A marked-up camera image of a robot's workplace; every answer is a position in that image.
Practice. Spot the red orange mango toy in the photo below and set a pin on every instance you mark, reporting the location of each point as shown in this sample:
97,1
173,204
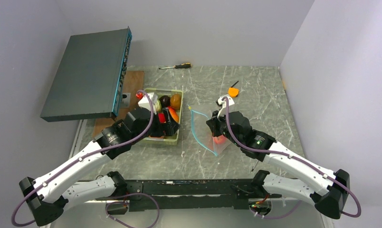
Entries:
173,114

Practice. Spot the clear zip top bag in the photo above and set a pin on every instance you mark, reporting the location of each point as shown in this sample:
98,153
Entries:
200,113

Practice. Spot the red apple toy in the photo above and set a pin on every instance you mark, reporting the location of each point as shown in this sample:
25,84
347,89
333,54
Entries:
162,118

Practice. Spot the dark purple fruit toy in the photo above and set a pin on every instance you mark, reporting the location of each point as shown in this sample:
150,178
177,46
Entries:
165,101

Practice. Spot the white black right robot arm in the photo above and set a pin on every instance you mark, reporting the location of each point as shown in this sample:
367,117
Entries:
325,189

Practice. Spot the brown wooden board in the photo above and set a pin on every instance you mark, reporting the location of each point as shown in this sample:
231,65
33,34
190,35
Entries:
133,81

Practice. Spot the yellow black screwdriver far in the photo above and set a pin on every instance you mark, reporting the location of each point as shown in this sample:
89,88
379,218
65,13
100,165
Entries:
180,66

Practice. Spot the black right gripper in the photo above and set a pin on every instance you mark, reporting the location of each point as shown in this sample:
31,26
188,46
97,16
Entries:
214,122

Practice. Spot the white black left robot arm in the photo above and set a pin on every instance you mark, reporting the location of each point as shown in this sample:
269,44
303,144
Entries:
50,195

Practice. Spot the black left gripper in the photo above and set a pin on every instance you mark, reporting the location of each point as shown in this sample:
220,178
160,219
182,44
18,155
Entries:
170,126

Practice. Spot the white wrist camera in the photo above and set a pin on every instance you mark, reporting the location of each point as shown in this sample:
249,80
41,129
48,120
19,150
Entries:
225,104
144,102

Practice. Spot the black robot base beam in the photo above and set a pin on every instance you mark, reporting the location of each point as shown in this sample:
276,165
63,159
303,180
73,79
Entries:
143,195

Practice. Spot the red tomato toy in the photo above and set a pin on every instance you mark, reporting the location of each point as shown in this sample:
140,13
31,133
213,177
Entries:
218,140

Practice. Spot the small metal bracket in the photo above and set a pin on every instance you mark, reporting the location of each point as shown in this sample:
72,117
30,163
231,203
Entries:
125,100

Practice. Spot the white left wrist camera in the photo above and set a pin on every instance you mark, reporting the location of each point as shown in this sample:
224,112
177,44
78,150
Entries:
144,102

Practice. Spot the green plastic food bin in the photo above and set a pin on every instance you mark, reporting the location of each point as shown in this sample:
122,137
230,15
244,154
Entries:
167,140

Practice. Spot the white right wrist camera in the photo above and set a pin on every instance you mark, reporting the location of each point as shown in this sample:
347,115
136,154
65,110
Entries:
225,104

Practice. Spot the aluminium frame rail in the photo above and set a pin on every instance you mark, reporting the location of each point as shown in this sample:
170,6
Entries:
142,195

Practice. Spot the dark grey flat panel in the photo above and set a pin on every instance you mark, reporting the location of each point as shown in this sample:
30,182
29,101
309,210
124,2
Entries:
90,77

